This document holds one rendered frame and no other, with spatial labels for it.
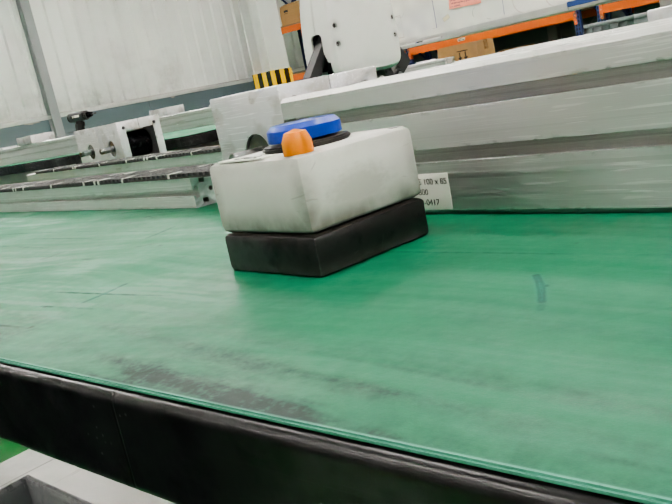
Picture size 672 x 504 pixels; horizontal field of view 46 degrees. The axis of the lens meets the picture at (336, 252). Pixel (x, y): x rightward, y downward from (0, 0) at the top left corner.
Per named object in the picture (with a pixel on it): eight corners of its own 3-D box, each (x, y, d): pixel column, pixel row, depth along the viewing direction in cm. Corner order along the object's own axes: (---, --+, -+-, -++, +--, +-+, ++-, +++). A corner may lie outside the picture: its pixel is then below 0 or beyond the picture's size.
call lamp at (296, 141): (277, 157, 38) (272, 133, 38) (301, 151, 39) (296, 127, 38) (296, 155, 37) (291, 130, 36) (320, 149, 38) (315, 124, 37)
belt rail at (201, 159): (30, 189, 159) (26, 175, 158) (49, 184, 161) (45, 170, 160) (342, 164, 86) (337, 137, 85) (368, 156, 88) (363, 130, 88)
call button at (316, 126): (258, 166, 42) (250, 129, 42) (313, 150, 45) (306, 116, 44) (304, 162, 39) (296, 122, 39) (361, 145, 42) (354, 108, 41)
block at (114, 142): (95, 177, 154) (82, 129, 152) (146, 164, 161) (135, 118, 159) (116, 175, 146) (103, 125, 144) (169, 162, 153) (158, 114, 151)
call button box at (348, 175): (230, 271, 44) (203, 160, 42) (355, 224, 50) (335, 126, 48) (322, 279, 38) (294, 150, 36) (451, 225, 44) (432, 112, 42)
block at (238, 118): (211, 223, 62) (182, 105, 60) (326, 187, 70) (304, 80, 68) (278, 224, 56) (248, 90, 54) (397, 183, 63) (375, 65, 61)
